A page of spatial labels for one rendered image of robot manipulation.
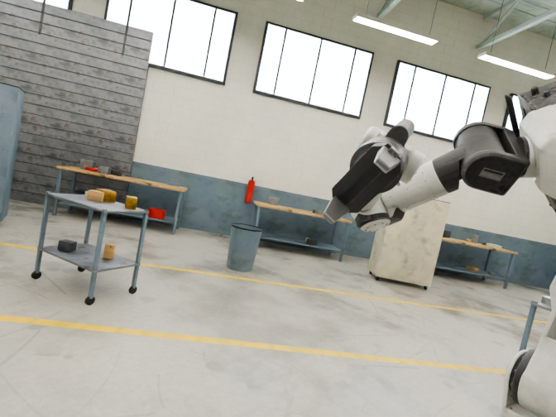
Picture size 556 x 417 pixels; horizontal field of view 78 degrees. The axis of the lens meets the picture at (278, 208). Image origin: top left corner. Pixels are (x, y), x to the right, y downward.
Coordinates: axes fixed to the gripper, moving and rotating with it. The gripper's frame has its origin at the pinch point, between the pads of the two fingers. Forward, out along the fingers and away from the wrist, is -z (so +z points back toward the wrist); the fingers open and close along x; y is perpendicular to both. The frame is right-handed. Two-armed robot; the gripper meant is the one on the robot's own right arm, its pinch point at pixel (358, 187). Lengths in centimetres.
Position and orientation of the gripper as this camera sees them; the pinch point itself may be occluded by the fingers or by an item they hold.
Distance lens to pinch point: 49.4
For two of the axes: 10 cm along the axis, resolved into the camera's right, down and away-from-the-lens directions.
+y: 7.1, 7.0, -1.0
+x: 5.4, -6.3, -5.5
